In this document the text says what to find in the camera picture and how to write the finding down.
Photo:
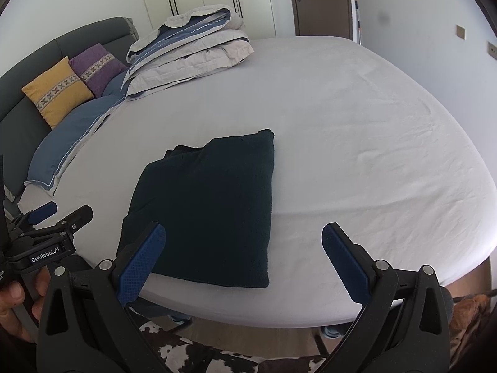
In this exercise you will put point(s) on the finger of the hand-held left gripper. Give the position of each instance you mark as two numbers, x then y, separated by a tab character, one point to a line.
79	217
44	210

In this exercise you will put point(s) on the bed with white sheet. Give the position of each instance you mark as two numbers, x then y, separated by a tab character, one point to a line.
349	143

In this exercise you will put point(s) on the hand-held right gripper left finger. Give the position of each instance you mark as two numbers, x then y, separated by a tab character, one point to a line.
143	260

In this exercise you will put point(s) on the folded grey blue duvet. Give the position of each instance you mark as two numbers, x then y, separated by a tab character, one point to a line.
194	50

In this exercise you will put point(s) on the brown patterned cloth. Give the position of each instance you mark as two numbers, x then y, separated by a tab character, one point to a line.
470	322

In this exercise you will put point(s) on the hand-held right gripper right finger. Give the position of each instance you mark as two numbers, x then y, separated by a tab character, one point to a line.
345	264

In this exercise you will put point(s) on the purple patterned cushion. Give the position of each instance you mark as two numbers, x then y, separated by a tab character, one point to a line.
97	66

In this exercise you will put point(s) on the grey padded headboard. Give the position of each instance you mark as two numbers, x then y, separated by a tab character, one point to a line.
27	62

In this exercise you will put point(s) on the blue pillow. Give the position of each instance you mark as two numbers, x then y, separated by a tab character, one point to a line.
70	136

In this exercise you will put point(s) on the cowhide rug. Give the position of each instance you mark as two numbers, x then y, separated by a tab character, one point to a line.
217	353

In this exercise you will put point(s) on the person's left hand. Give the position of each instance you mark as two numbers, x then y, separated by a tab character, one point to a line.
11	299

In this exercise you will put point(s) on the brown door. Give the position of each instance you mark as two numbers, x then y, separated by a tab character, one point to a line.
322	4

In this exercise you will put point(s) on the dark green sweater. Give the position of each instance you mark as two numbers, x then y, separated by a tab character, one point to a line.
213	202

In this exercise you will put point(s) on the bronze wall socket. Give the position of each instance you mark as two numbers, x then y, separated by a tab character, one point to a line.
461	32
492	51

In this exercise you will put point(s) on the yellow patterned cushion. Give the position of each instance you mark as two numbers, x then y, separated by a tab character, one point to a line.
58	89

